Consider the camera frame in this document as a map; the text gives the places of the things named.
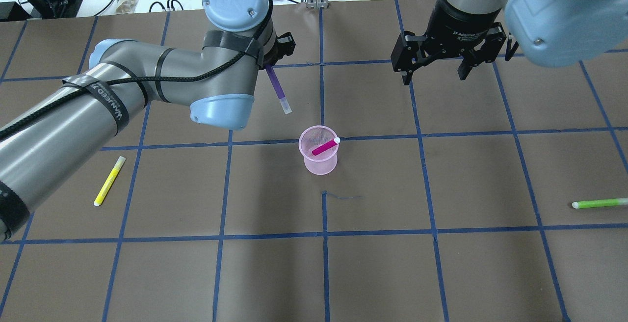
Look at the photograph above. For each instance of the yellow marker pen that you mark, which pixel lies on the yellow marker pen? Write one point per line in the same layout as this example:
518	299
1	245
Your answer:
108	183

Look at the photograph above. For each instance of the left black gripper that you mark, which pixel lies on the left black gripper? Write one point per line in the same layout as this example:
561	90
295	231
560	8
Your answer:
285	43

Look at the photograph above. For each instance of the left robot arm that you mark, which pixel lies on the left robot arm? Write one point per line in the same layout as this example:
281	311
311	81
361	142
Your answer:
47	144

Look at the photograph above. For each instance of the pink mesh cup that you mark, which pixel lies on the pink mesh cup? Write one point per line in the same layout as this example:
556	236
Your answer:
311	138

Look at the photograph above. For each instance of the pink marker pen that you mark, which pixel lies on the pink marker pen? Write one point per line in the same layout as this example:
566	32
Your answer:
326	146

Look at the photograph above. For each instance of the purple marker pen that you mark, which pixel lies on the purple marker pen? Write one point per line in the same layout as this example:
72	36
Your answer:
278	89

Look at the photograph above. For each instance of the green marker pen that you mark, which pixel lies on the green marker pen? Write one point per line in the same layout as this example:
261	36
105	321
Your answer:
600	203

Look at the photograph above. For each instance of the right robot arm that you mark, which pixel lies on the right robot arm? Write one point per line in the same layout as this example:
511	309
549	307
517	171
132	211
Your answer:
550	33

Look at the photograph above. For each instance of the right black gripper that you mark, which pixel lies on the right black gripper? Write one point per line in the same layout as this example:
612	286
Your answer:
460	24

